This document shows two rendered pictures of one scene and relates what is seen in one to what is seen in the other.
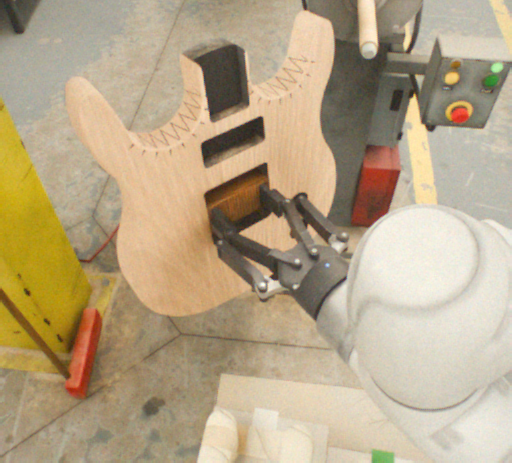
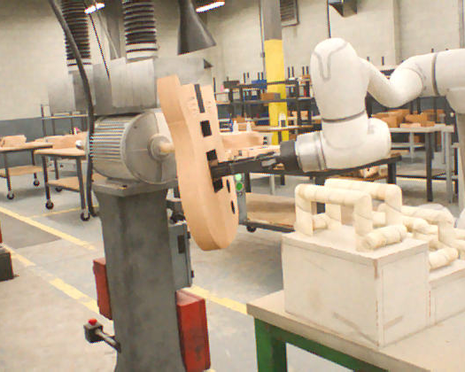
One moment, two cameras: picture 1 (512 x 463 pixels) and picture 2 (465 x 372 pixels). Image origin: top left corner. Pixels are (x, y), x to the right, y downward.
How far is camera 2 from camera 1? 1.14 m
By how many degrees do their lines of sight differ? 55
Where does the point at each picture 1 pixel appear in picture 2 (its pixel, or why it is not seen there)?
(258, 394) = (276, 298)
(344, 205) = (175, 358)
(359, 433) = not seen: hidden behind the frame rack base
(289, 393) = not seen: hidden behind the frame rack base
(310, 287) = (286, 146)
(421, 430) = (363, 130)
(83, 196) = not seen: outside the picture
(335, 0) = (144, 155)
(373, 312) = (332, 56)
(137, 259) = (198, 181)
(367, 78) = (161, 228)
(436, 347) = (351, 57)
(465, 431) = (373, 123)
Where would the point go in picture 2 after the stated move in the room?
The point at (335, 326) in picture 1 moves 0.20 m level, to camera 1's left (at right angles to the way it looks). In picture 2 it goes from (308, 143) to (245, 154)
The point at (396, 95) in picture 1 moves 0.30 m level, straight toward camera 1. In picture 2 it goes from (180, 239) to (209, 256)
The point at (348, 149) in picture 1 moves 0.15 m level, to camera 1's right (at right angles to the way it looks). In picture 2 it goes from (164, 296) to (194, 285)
